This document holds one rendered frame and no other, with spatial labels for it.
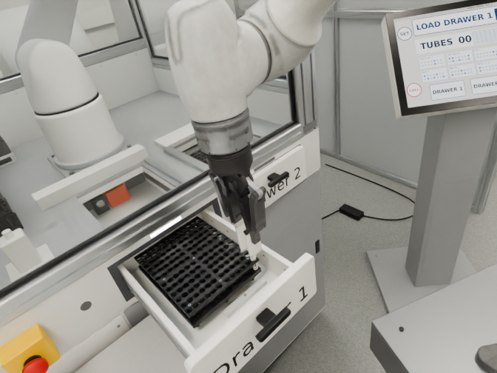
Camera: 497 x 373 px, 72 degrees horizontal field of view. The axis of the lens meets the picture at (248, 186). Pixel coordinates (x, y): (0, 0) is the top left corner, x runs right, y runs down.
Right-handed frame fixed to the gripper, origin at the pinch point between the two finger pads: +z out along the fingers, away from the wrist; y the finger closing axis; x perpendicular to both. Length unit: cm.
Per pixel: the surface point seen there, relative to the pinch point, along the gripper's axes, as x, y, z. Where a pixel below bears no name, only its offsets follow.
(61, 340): -36.4, -19.9, 11.8
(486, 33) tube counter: 89, 7, -16
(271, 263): 3.5, 0.9, 9.3
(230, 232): 3.4, -12.3, 7.6
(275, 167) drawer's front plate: 25.7, -18.1, 3.3
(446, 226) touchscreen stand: 88, 7, 56
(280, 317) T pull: -6.6, 13.9, 5.2
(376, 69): 161, -68, 21
